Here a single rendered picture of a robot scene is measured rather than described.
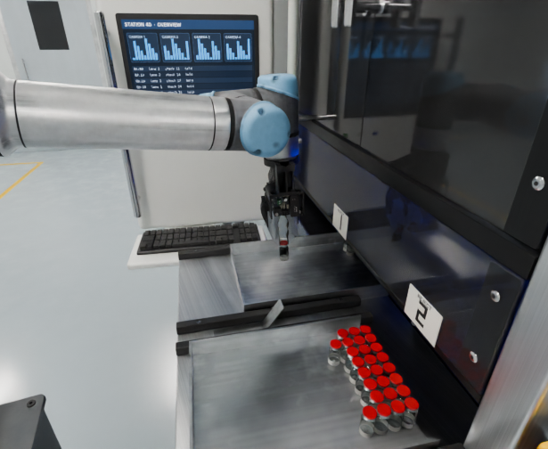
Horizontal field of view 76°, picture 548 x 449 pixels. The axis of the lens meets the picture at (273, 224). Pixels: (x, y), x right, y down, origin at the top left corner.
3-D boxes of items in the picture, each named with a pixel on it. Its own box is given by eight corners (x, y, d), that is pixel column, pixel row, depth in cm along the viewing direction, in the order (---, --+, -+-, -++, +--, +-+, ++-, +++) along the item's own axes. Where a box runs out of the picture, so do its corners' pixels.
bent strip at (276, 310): (280, 320, 75) (281, 297, 73) (283, 330, 73) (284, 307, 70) (213, 330, 72) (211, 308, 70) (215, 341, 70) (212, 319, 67)
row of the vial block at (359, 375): (344, 345, 69) (346, 327, 67) (389, 434, 53) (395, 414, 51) (333, 346, 68) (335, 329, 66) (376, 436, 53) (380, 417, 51)
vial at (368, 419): (369, 423, 55) (373, 404, 53) (376, 436, 53) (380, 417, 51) (355, 426, 54) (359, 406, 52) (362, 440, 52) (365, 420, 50)
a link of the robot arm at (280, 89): (246, 75, 67) (286, 72, 70) (250, 134, 71) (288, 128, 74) (263, 77, 60) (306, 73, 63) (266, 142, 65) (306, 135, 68)
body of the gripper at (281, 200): (269, 222, 72) (265, 165, 67) (264, 206, 80) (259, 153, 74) (306, 218, 73) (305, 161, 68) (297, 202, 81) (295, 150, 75)
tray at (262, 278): (344, 241, 105) (345, 231, 104) (388, 295, 83) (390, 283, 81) (230, 255, 98) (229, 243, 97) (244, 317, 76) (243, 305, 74)
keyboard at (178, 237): (257, 226, 130) (256, 220, 129) (261, 245, 118) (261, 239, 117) (143, 234, 124) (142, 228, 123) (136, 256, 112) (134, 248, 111)
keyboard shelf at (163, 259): (259, 221, 140) (259, 215, 139) (271, 258, 115) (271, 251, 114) (142, 230, 133) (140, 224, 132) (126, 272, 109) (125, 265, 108)
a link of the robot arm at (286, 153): (258, 133, 73) (297, 129, 74) (260, 154, 75) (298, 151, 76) (263, 141, 66) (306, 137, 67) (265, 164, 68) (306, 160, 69)
